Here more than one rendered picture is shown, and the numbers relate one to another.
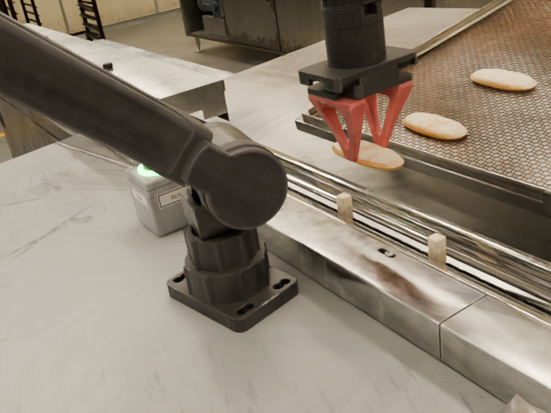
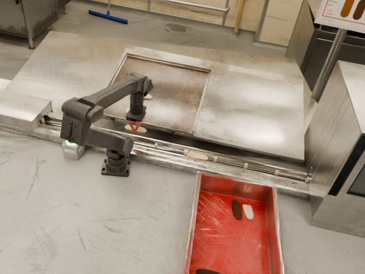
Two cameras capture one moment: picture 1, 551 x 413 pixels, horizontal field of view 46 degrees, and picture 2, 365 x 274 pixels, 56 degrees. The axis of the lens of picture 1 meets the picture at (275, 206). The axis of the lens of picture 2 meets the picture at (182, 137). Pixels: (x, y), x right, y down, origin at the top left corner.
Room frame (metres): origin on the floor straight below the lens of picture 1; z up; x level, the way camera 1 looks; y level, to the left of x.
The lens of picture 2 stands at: (-0.27, 0.74, 1.92)
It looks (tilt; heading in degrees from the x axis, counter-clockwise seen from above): 40 degrees down; 306
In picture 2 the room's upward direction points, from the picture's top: 8 degrees clockwise
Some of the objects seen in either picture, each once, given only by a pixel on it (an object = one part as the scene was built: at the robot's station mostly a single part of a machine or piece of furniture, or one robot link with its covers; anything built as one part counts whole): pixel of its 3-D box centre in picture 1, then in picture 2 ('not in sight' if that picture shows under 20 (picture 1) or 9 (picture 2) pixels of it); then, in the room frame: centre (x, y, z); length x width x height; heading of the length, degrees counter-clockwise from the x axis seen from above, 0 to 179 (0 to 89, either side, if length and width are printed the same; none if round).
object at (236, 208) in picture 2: not in sight; (237, 209); (0.06, -0.15, 0.83); 0.10 x 0.04 x 0.01; 136
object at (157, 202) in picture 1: (170, 204); (74, 150); (0.76, 0.13, 0.84); 0.08 x 0.08 x 0.11; 30
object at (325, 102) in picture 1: (357, 113); (135, 121); (0.62, -0.10, 0.97); 0.07 x 0.07 x 0.09; 30
